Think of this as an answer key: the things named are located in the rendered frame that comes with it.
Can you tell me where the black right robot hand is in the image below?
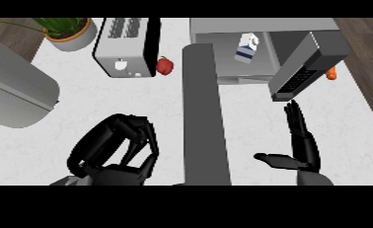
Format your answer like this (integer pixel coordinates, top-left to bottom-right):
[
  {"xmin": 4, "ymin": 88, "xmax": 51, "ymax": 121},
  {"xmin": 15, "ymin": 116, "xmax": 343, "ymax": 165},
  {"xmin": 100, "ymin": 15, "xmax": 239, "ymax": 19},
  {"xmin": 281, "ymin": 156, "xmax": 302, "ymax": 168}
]
[{"xmin": 252, "ymin": 99, "xmax": 321, "ymax": 174}]

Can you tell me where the silver toaster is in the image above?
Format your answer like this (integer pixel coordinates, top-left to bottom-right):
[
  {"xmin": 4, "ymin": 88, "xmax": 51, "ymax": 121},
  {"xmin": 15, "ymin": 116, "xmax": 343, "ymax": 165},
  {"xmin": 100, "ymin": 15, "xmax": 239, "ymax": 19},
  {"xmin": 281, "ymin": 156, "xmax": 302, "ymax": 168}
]
[{"xmin": 91, "ymin": 18, "xmax": 164, "ymax": 80}]

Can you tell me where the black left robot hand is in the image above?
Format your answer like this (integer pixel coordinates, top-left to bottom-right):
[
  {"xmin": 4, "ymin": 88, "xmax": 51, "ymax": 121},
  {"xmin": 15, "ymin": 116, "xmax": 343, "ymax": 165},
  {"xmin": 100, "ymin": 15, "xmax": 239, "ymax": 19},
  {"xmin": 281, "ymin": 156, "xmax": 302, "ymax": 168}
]
[{"xmin": 65, "ymin": 113, "xmax": 161, "ymax": 187}]

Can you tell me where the orange carrot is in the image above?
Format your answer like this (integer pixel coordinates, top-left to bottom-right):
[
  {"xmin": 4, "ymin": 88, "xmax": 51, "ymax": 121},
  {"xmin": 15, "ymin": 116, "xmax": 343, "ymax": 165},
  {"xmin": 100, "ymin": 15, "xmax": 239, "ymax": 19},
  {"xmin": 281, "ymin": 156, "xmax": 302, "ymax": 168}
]
[{"xmin": 324, "ymin": 66, "xmax": 337, "ymax": 81}]

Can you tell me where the green potted plant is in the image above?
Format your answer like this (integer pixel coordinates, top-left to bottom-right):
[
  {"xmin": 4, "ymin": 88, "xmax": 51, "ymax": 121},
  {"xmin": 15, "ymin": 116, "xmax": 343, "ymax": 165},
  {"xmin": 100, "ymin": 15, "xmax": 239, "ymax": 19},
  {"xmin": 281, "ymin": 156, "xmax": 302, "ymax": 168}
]
[{"xmin": 0, "ymin": 18, "xmax": 99, "ymax": 53}]

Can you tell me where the white and blue milk carton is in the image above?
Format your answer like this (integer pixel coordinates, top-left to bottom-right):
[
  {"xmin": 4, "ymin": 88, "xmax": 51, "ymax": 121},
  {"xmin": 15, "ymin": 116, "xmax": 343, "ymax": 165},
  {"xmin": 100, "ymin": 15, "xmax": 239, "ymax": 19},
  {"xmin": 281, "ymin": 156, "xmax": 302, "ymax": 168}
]
[{"xmin": 233, "ymin": 33, "xmax": 261, "ymax": 64}]

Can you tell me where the dark grey microwave door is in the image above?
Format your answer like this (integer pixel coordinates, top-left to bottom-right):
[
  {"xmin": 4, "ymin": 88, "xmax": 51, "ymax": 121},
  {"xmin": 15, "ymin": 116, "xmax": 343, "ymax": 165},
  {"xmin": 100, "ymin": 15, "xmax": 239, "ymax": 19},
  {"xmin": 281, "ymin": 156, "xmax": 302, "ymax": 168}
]
[{"xmin": 181, "ymin": 42, "xmax": 233, "ymax": 187}]

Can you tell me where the grey microwave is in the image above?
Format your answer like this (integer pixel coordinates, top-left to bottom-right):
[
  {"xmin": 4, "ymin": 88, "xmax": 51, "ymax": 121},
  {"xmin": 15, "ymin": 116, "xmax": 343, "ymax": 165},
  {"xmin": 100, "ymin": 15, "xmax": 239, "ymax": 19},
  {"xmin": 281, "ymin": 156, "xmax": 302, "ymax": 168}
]
[{"xmin": 187, "ymin": 18, "xmax": 352, "ymax": 103}]

